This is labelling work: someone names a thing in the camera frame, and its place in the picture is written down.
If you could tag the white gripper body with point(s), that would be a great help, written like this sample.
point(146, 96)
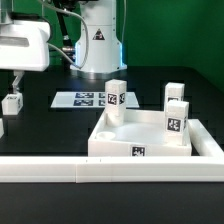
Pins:
point(24, 45)

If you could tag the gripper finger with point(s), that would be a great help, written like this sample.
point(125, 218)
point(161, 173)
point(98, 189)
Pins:
point(18, 76)

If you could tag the white square table top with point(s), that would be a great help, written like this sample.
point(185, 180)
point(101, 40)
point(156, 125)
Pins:
point(141, 134)

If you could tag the white marker plate with tags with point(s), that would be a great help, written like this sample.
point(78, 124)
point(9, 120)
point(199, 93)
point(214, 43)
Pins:
point(88, 100)

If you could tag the white block at left edge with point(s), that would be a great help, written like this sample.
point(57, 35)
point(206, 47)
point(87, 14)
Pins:
point(1, 128)

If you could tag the white L-shaped obstacle fence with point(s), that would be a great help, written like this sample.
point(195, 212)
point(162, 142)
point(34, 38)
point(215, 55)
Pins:
point(206, 166)

